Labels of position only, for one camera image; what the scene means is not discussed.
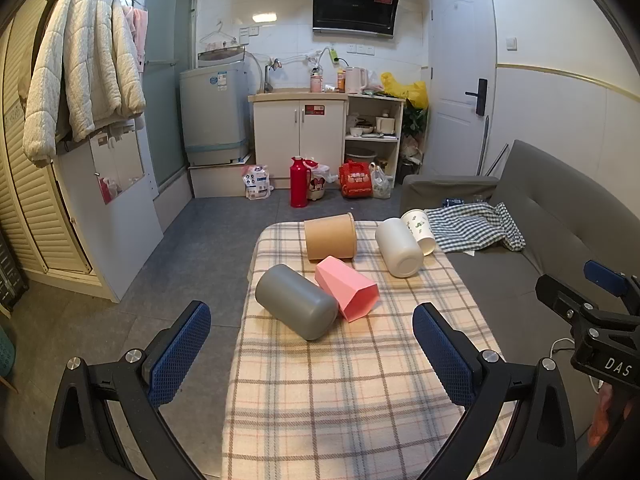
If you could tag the white printed paper cup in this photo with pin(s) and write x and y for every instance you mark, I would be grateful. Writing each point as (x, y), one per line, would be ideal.
(422, 227)

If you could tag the white detergent pouch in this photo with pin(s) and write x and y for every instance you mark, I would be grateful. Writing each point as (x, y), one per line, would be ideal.
(257, 182)

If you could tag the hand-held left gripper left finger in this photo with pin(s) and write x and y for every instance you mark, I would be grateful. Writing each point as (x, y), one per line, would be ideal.
(180, 355)

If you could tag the plastic basin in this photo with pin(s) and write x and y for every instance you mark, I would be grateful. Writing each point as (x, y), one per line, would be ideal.
(361, 154)

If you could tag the black range hood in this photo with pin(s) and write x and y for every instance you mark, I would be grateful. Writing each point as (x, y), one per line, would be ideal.
(355, 2)

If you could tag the orange bottle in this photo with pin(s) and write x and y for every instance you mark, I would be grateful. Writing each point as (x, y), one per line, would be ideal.
(341, 81)

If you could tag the white padded jacket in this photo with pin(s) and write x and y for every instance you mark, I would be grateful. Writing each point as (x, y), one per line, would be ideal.
(85, 60)

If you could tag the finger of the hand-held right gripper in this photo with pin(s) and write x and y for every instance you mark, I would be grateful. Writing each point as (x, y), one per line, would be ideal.
(606, 274)

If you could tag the yellow plastic bag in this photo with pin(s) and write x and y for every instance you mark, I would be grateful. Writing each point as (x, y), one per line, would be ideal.
(412, 91)

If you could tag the white sink cabinet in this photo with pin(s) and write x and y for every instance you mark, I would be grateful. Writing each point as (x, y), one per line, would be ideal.
(300, 135)

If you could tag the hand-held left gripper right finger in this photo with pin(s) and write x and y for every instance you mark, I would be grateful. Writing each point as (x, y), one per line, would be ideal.
(445, 355)

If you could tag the green checked cloth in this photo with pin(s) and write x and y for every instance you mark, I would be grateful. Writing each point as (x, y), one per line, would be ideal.
(475, 227)

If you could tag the white wall socket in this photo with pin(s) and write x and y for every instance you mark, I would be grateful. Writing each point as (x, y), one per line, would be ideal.
(361, 49)

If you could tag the white bowl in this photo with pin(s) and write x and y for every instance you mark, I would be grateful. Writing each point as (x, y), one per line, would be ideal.
(355, 131)

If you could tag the white plastic cup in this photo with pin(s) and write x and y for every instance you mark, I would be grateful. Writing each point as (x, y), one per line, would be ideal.
(397, 247)

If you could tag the wall mirror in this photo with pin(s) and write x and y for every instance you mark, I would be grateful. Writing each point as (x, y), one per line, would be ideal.
(117, 167)

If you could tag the person's right hand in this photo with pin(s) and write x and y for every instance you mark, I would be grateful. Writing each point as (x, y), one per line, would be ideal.
(602, 417)

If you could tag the white open shelf unit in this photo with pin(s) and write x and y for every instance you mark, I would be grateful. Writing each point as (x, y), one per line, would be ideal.
(372, 105)

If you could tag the white light switch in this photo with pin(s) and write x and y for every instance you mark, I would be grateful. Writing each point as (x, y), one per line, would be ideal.
(510, 43)

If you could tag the metal poles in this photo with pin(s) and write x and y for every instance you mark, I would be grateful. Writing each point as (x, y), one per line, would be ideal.
(484, 145)

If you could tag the white closet panel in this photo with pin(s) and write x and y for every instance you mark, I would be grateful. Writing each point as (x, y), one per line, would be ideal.
(115, 240)

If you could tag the pink bottle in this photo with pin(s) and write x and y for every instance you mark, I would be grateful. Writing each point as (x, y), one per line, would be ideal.
(315, 82)

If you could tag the dark crate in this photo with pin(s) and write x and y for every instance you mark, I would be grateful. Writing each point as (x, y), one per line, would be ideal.
(12, 280)

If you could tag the red thermos flask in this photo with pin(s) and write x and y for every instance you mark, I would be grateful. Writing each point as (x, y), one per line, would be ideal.
(298, 185)

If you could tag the green plant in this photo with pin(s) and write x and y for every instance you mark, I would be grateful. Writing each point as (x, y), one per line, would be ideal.
(415, 121)

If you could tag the white electric kettle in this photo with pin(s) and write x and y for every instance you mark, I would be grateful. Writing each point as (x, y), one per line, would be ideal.
(355, 80)

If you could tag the grey sofa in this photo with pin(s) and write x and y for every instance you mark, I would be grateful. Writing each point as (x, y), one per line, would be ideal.
(550, 200)

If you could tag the white washing machine platform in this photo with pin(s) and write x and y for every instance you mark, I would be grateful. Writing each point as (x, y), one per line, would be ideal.
(220, 180)

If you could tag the cartoon print bin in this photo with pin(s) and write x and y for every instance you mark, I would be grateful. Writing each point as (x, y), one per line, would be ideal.
(317, 182)

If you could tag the brown paper cup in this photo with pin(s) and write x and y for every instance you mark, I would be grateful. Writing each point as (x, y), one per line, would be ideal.
(330, 237)

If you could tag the louvred closet door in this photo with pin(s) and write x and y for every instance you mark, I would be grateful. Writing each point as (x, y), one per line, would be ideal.
(30, 210)

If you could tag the grey plastic cup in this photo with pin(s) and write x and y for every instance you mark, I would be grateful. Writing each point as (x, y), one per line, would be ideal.
(297, 305)

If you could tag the pink faceted cup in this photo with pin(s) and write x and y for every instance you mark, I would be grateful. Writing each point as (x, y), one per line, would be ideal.
(350, 287)

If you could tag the plaid tablecloth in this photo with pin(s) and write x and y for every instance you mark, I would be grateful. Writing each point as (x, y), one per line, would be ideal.
(350, 390)

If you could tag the white door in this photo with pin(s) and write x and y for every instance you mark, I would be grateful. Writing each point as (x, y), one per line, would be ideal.
(460, 50)

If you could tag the red shopping bag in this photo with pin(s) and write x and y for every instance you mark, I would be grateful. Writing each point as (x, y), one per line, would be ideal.
(355, 180)

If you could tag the white clothes hanger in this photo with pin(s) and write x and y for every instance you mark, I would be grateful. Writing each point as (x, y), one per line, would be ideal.
(218, 36)

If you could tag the white plastic bag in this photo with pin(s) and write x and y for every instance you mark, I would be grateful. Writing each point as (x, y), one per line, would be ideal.
(381, 182)

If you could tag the frosted glass door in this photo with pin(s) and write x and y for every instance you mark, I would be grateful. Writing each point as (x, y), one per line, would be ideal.
(167, 85)

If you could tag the white power strip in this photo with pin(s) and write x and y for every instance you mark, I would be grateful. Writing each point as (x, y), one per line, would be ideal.
(333, 55)

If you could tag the pink garment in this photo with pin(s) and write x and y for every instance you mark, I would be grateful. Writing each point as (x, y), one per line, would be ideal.
(140, 35)

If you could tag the grey washing machine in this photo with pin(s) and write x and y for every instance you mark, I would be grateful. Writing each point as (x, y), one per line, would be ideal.
(215, 110)

